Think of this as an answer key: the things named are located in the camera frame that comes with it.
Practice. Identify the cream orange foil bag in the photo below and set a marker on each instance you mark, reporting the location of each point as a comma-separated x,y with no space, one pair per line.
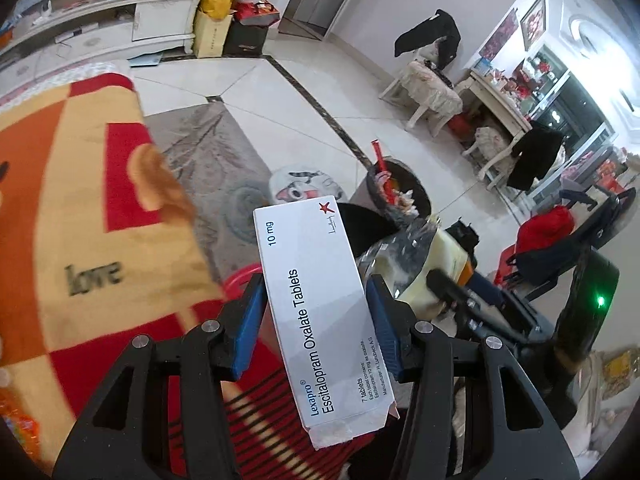
405,258

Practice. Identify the white chair with jacket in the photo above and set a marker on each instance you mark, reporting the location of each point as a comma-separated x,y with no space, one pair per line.
433,45

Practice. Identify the red orange patterned blanket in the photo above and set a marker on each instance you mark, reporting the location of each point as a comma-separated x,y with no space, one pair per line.
113,225

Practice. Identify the white dressing table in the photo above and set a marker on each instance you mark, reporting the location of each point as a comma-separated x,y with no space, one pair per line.
512,122

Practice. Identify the black trash bin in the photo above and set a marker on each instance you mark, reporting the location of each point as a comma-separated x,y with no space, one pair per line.
364,227

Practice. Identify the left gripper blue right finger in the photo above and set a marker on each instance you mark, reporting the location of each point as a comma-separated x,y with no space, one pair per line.
387,325

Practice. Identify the dark floor waste basket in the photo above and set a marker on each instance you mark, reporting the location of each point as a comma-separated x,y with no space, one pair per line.
397,193

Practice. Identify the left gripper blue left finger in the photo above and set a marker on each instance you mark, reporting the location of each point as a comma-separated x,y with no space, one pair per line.
249,314

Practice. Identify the white TV cabinet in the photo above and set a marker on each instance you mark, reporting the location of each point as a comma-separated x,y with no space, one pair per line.
94,30

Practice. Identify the white medicine box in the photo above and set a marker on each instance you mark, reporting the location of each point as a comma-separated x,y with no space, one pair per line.
325,332

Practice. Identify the cat face stool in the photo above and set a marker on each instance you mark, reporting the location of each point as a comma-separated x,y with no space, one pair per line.
298,182

